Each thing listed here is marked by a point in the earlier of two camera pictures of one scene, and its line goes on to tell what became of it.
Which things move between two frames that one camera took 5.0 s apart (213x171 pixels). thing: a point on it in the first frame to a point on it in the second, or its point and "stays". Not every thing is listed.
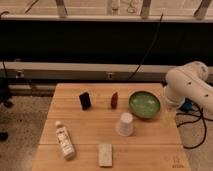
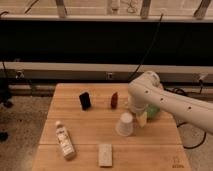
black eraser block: x=85 y=100 stays
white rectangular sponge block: x=105 y=154 stays
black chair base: x=5 y=100 stays
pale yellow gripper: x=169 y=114 to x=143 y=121
